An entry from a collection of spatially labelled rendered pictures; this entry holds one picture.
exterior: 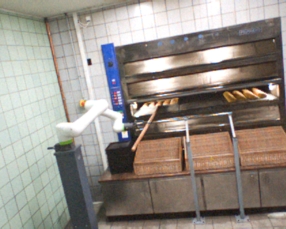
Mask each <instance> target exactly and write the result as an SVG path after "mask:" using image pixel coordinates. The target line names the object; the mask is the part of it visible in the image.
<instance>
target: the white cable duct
mask: <svg viewBox="0 0 286 229"><path fill-rule="evenodd" d="M72 15H73V18H74V24H75V27H76V34H77V37H78V43H79V49H80V53H81V54H80V56H81V58H82V64H83V68H84V75H85V77H86V84H87V89H88V92H89V99H90V100H94V98H93V92H92V88H91V82H90V79H89V72H88V70H87V68H88V67H87V64H86V57H85V54H84V47H83V45H82V38H81V33H80V29H79V23H78V17H77V13H76V12H72ZM94 123H95V127H96V132H97V136H98V142H99V148H100V151H101V158H102V161H103V166H104V170H106V168H107V167H108V166H107V163H106V156H105V151H104V147H103V142H102V139H101V132H100V129H99V123H98V118H96V119H94Z"/></svg>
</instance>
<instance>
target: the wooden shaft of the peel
mask: <svg viewBox="0 0 286 229"><path fill-rule="evenodd" d="M158 109H159V107H157V108H156V110H155V112H154V113H153V115H152V116H151V118H150V119H149V121H148V122H151V121H152V120H153V118H154V116H155V115H156V112H157V111H158ZM149 125H150V123H147V124H146V126H145V128H144V129H143V130H142V133H141V134H140V136H139V138H138V140H137V141H136V143H135V144H134V146H133V147H132V149H131V150H132V151H133V152H134V151H135V149H136V147H137V146H138V144H139V142H140V141H141V139H142V137H143V135H144V133H145V132H146V130H147V129H148V126H149Z"/></svg>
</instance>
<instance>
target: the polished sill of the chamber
mask: <svg viewBox="0 0 286 229"><path fill-rule="evenodd" d="M272 102H279V98H273V99H265V100H258V101H250V102H239V103H235V104H224V105H220V106H209V107H205V108H194V109H186V110H179V111H171V112H160V113H156V115H155V116H154V118H156V117H162V116H171V115H182V114H187V113H191V112H202V111H210V110H218V109H226V108H237V107H241V106H252V105H257V104H268V103H272ZM152 115H153V114H145V115H140V116H133V117H132V119H133V120H136V119H147V118H151V116H152Z"/></svg>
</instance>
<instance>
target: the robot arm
mask: <svg viewBox="0 0 286 229"><path fill-rule="evenodd" d="M84 107H85V109H86V111H88V112H86V114H84V115H83V116H82V117H80V118H79V119H78V120H77V121H75V122H73V123H59V124H58V125H56V126H55V128H56V131H57V137H58V139H59V143H56V144H55V145H54V146H53V147H48V148H47V149H48V150H50V149H53V150H55V152H57V151H62V152H64V151H70V150H72V149H75V148H76V146H75V144H74V142H73V138H76V137H79V136H80V135H81V134H82V132H83V131H84V130H85V129H86V128H87V126H89V125H90V123H91V122H92V121H94V119H96V118H97V117H98V116H99V115H100V116H105V117H107V118H110V119H112V120H113V131H114V132H115V133H120V132H128V131H130V130H131V129H135V130H136V131H137V132H138V131H141V130H143V129H144V128H145V126H138V125H141V124H143V123H144V124H147V123H151V122H147V121H146V122H144V121H136V120H135V121H134V123H122V118H123V117H122V114H121V113H119V112H114V111H112V110H110V109H108V103H107V101H106V100H88V101H87V102H86V103H85V105H84ZM136 122H142V123H136ZM138 128H142V129H138ZM72 137H73V138H72Z"/></svg>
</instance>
